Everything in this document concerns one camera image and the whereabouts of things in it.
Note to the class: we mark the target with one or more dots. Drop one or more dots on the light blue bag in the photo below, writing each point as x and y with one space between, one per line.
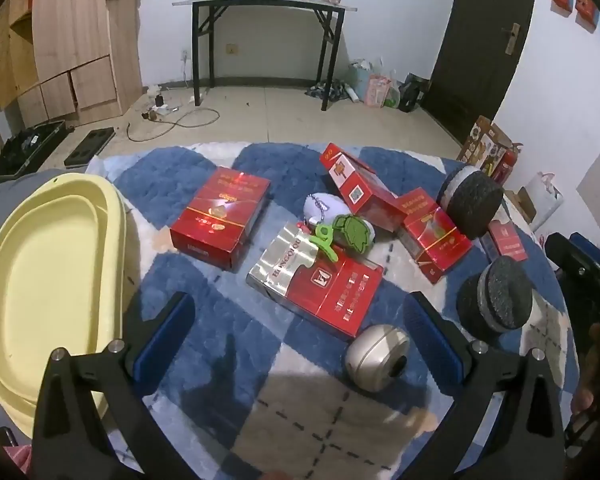
361 77

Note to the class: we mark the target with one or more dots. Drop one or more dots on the tall red and white box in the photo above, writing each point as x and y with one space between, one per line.
360 185

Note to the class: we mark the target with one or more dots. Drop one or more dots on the black folding table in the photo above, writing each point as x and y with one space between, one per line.
265 3

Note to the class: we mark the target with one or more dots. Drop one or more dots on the printed cardboard box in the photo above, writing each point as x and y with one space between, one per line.
485 145

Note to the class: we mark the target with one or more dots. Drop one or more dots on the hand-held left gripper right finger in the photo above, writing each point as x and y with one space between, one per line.
430 342

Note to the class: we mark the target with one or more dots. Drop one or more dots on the dark door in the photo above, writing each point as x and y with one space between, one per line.
475 50

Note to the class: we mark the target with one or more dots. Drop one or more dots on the blue checked plush blanket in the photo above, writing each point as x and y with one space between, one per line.
190 280

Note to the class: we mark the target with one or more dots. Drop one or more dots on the white bottle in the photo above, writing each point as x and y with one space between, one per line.
351 94

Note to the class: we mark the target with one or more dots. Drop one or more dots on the pale yellow oval basin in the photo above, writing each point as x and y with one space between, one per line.
45 285

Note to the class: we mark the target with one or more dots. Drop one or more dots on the black suitcase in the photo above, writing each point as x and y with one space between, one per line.
25 147

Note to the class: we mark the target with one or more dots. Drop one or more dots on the wooden wardrobe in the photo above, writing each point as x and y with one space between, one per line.
70 25

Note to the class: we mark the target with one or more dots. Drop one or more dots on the pink paper bag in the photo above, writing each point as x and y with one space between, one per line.
377 91

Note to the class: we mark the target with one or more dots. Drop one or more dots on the black bag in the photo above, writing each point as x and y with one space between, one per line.
411 94

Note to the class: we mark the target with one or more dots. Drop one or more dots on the yellow wall socket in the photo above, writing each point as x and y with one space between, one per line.
230 50

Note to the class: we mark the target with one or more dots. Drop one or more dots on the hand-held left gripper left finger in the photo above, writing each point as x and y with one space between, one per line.
165 332

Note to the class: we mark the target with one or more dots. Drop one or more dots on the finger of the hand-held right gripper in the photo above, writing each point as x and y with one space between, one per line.
599 252
564 254

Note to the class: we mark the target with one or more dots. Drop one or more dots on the silver round case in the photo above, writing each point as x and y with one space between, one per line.
375 360

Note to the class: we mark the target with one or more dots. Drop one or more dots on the pink checked cloth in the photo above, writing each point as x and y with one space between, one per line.
20 462

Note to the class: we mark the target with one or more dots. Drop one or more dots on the small red pack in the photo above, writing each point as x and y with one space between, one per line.
505 241

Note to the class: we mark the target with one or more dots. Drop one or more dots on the white power strip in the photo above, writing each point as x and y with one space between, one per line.
158 107

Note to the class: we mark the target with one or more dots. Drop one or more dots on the white paper bag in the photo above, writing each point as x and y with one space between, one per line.
545 197

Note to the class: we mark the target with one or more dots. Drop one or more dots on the plaid clothes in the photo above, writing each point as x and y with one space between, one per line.
330 91

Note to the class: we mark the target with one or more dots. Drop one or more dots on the black and white foam disc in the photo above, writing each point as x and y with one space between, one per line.
495 300
472 202

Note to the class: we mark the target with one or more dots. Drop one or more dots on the red box with gold band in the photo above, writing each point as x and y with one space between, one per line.
432 235
220 215

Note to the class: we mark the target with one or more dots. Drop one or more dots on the red and silver cigarette pack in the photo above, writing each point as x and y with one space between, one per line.
325 290

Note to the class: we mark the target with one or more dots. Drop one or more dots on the brown cardboard piece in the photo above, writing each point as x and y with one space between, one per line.
522 202

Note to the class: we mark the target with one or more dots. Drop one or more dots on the white foam sheet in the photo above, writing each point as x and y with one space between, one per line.
97 165

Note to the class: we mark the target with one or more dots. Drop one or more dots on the green and white plastic bag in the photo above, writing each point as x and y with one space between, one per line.
392 97

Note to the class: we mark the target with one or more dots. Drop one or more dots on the black foam tray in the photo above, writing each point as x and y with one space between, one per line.
90 145

